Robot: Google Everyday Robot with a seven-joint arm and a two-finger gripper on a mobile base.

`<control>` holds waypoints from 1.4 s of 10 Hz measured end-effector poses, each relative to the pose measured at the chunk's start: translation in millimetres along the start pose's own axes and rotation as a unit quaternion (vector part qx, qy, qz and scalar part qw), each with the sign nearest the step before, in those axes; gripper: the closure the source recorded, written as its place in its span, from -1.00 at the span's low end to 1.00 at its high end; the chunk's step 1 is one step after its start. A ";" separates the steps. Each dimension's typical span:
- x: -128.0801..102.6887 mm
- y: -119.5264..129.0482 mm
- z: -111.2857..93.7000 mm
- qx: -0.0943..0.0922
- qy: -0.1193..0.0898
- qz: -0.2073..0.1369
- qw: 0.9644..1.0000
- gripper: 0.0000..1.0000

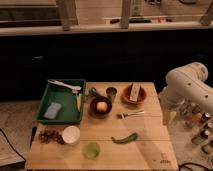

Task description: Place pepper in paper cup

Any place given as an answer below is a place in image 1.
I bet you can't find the green pepper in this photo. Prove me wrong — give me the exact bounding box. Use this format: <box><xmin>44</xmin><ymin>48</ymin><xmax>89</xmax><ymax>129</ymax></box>
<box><xmin>111</xmin><ymin>132</ymin><xmax>138</xmax><ymax>144</ymax></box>

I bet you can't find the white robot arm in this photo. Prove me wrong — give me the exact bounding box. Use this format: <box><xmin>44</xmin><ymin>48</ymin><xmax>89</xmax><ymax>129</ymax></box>
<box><xmin>159</xmin><ymin>62</ymin><xmax>213</xmax><ymax>125</ymax></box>

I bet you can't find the metal cup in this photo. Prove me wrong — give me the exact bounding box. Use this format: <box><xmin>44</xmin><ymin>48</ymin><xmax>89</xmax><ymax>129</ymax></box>
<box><xmin>106</xmin><ymin>87</ymin><xmax>117</xmax><ymax>101</ymax></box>

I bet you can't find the green plastic cup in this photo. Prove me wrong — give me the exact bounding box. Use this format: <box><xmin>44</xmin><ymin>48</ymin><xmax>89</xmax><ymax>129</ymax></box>
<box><xmin>83</xmin><ymin>142</ymin><xmax>100</xmax><ymax>159</ymax></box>

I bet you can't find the dark small clip object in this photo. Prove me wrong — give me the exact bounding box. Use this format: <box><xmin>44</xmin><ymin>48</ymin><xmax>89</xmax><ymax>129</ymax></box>
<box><xmin>88</xmin><ymin>87</ymin><xmax>100</xmax><ymax>97</ymax></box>

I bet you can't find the orange bowl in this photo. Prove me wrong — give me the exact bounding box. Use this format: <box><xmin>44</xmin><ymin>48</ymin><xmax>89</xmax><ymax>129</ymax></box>
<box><xmin>121</xmin><ymin>83</ymin><xmax>146</xmax><ymax>105</ymax></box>

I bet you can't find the yellow round fruit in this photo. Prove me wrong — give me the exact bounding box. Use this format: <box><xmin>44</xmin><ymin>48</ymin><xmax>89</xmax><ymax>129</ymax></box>
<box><xmin>96</xmin><ymin>102</ymin><xmax>107</xmax><ymax>112</ymax></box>

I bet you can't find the dark brown bowl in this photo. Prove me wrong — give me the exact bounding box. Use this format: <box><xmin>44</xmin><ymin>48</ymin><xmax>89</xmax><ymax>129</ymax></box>
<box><xmin>89</xmin><ymin>96</ymin><xmax>112</xmax><ymax>118</ymax></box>

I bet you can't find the small cardboard box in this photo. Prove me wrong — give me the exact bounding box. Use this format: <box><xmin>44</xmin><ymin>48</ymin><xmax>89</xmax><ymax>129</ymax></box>
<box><xmin>130</xmin><ymin>83</ymin><xmax>140</xmax><ymax>102</ymax></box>

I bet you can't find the metal fork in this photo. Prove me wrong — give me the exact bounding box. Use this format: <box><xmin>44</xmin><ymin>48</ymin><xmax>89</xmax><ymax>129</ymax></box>
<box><xmin>117</xmin><ymin>111</ymin><xmax>144</xmax><ymax>119</ymax></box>

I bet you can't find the green plastic tray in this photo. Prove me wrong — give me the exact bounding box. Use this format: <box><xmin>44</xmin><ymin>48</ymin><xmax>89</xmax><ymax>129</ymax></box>
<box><xmin>36</xmin><ymin>79</ymin><xmax>86</xmax><ymax>124</ymax></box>

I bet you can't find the white spoon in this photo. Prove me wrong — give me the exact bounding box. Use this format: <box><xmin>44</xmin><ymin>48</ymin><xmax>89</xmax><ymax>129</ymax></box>
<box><xmin>48</xmin><ymin>79</ymin><xmax>81</xmax><ymax>91</ymax></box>

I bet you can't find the dark grape bunch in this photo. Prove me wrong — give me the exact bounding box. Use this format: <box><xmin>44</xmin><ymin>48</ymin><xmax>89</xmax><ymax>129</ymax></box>
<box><xmin>38</xmin><ymin>130</ymin><xmax>64</xmax><ymax>144</ymax></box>

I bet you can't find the spice bottles cluster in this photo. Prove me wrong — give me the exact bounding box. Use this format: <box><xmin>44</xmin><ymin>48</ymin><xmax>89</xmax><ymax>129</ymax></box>
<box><xmin>180</xmin><ymin>103</ymin><xmax>213</xmax><ymax>150</ymax></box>

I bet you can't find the yellow handled knife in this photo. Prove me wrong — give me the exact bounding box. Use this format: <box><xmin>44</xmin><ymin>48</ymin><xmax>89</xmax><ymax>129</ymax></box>
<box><xmin>76</xmin><ymin>93</ymin><xmax>82</xmax><ymax>112</ymax></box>

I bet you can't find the black cable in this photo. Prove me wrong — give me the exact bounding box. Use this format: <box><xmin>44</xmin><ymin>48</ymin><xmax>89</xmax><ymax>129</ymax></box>
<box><xmin>0</xmin><ymin>127</ymin><xmax>27</xmax><ymax>164</ymax></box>

